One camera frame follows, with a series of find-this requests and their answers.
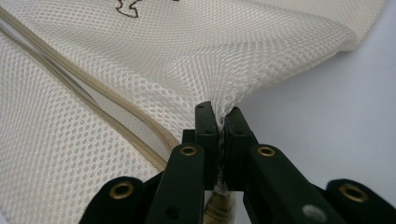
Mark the cream mesh laundry bag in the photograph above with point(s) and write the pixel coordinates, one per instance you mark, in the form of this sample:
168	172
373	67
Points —
155	62

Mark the white board mat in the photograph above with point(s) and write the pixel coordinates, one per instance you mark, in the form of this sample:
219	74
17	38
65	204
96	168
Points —
327	124

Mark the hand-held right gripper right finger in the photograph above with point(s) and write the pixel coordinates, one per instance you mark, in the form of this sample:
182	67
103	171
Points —
264	186

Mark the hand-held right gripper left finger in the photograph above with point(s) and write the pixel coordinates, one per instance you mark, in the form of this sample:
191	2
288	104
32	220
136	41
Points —
186	186

